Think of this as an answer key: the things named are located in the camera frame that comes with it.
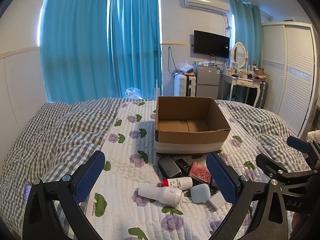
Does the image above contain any oval vanity mirror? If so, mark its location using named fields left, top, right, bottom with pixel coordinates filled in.
left=230, top=42, right=247, bottom=69

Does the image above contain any white air conditioner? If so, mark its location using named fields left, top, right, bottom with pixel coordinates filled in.
left=184, top=0, right=230, bottom=15

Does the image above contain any brown cardboard box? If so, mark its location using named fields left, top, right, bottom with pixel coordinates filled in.
left=155, top=96, right=231, bottom=155

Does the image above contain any red patterned box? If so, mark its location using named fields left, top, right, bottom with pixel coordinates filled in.
left=189, top=161, right=212, bottom=184

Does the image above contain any silver mini fridge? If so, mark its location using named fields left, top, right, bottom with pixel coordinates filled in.
left=196, top=66, right=220, bottom=100

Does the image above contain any light blue square case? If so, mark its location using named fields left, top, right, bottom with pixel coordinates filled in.
left=190, top=184, right=210, bottom=203

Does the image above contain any white handheld massager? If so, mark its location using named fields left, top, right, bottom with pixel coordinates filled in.
left=138, top=185, right=183, bottom=206

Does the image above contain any white suitcase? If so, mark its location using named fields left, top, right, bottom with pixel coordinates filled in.
left=174, top=73, right=196, bottom=97

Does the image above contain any blue curtain by wardrobe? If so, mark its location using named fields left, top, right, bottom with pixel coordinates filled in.
left=230, top=0, right=263, bottom=67

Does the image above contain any black wall television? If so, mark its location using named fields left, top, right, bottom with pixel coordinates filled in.
left=194, top=30, right=230, bottom=59

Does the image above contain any grey power bank charger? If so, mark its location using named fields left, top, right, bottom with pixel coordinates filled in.
left=158, top=156, right=181, bottom=179

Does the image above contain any white floral quilt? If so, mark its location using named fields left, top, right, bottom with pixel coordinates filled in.
left=49, top=98, right=298, bottom=240

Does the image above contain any black remote control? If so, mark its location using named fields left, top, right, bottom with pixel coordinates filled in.
left=175, top=158, right=217, bottom=196

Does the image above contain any grey checkered blanket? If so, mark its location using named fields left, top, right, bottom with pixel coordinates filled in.
left=1, top=98, right=309, bottom=238

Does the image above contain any large blue curtain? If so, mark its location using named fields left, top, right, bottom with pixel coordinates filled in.
left=39, top=0, right=162, bottom=103

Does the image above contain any white louvered wardrobe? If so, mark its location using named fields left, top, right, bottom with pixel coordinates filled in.
left=262, top=22, right=317, bottom=138

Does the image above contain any white charger cube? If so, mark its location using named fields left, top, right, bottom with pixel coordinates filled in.
left=208, top=191, right=226, bottom=210

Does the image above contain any white vanity table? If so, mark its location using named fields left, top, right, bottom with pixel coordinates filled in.
left=218, top=74, right=268, bottom=109

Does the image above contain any clear plastic water jug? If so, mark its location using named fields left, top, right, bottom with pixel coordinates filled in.
left=125, top=87, right=142, bottom=99

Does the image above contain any white tube red cap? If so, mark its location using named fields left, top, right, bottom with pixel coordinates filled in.
left=162, top=177, right=193, bottom=191

